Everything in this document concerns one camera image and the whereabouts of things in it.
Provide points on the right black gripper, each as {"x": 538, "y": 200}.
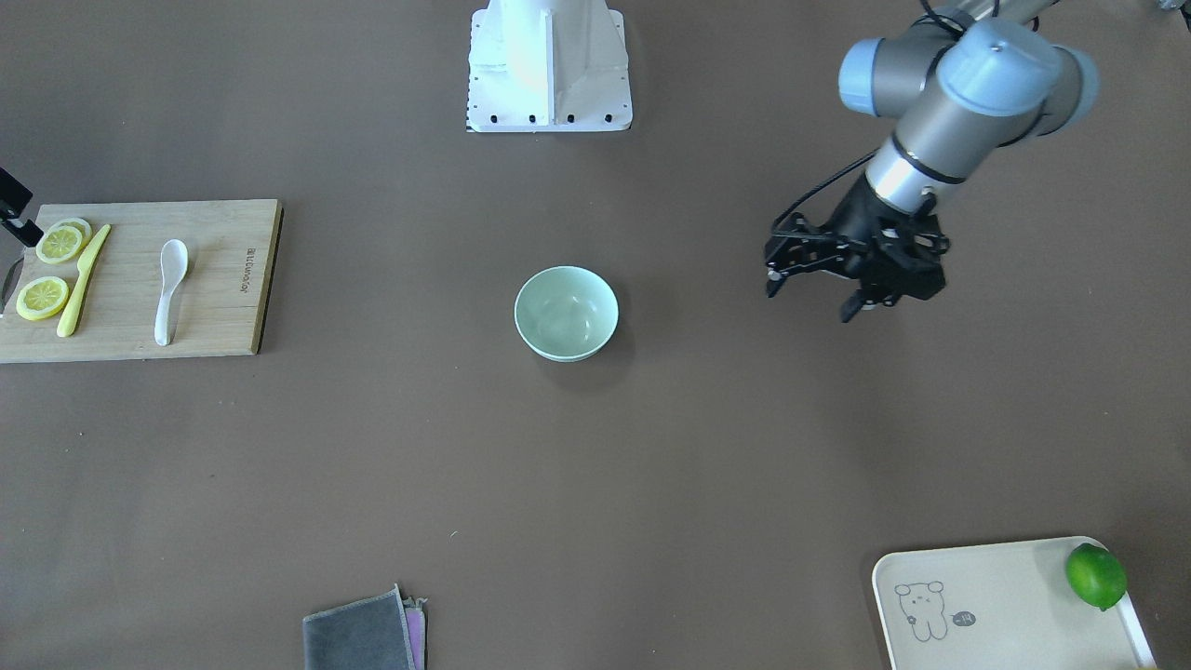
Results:
{"x": 26, "y": 233}

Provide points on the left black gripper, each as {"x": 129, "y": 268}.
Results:
{"x": 852, "y": 223}

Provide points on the white ceramic spoon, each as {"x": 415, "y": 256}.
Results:
{"x": 174, "y": 264}

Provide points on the mint green bowl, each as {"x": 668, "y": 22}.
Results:
{"x": 566, "y": 313}

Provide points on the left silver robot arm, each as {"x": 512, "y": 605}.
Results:
{"x": 961, "y": 82}

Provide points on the stacked lemon slice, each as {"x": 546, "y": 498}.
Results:
{"x": 64, "y": 241}

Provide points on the yellow plastic knife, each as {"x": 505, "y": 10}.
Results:
{"x": 72, "y": 310}

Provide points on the bamboo cutting board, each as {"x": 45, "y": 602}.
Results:
{"x": 218, "y": 310}

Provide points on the cream rabbit tray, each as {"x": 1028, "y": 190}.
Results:
{"x": 1000, "y": 606}

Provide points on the green lime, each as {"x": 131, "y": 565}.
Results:
{"x": 1096, "y": 576}

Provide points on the grey folded cloth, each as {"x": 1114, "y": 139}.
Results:
{"x": 388, "y": 631}

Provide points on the lemon slice near handle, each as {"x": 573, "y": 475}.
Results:
{"x": 43, "y": 298}

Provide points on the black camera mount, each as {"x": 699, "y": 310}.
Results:
{"x": 795, "y": 247}

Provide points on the white camera pillar base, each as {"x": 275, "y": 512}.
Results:
{"x": 548, "y": 66}

